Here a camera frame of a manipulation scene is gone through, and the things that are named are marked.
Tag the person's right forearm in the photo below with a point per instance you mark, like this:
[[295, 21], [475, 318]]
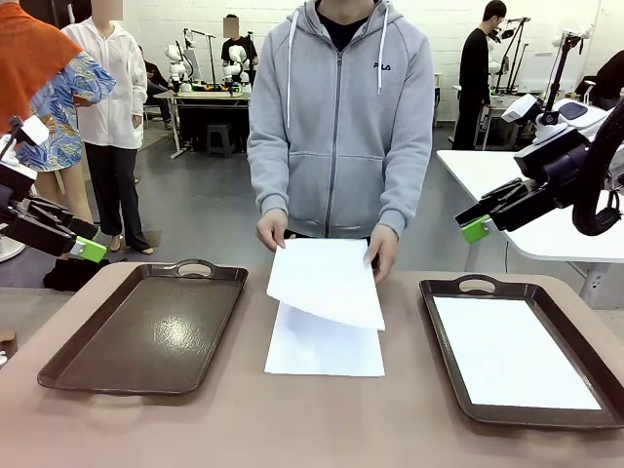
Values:
[[268, 180]]

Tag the white table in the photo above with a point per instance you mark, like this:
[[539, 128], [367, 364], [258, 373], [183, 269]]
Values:
[[468, 170]]

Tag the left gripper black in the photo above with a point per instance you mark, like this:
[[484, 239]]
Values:
[[39, 229]]

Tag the wooden top workshop table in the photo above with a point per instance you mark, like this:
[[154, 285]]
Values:
[[205, 95]]

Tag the black tripod stand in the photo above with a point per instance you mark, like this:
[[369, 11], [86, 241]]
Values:
[[560, 68]]

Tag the small brown object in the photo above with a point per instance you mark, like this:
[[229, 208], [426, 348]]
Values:
[[7, 336]]

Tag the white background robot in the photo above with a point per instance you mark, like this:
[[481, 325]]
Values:
[[236, 68], [175, 58]]

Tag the person in grey hoodie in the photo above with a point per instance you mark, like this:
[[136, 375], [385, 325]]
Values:
[[336, 97]]

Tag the white round fan base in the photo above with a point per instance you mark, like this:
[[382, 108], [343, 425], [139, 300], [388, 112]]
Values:
[[10, 251]]

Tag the grey background desk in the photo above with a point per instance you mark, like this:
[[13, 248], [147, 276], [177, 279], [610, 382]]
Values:
[[495, 102]]

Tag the person in dark jacket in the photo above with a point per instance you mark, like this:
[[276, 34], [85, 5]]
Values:
[[156, 78]]

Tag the person's right hand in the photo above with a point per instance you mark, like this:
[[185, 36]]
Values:
[[272, 231]]

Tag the black bag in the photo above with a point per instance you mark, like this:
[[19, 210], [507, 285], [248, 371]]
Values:
[[68, 275]]

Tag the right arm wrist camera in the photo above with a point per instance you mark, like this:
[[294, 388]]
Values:
[[520, 108]]

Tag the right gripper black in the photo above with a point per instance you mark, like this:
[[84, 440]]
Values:
[[536, 207]]

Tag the person's left hand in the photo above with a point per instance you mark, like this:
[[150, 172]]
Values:
[[385, 253]]

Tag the white A4 paper sheet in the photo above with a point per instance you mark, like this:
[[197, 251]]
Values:
[[512, 351], [322, 283]]

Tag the brown plastic tray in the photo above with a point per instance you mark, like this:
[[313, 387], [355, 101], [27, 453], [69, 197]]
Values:
[[146, 331], [448, 341]]

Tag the person in white jacket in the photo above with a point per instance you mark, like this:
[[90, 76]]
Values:
[[117, 88]]

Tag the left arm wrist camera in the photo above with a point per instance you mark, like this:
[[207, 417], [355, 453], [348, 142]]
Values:
[[33, 130]]

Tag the person's left forearm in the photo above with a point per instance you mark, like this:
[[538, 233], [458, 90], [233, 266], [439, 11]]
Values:
[[407, 190]]

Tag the person in black clothes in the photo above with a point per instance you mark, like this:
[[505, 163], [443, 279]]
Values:
[[475, 73]]

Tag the white A4 paper stack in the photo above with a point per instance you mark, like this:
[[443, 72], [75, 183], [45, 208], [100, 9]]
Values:
[[322, 351]]

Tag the person in black t-shirt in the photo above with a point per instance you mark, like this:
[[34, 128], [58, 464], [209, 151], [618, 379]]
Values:
[[239, 41]]

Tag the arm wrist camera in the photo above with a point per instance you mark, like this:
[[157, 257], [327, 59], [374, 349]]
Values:
[[520, 108], [33, 130]]

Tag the grey plastic stool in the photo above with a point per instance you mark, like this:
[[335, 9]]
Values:
[[219, 139]]

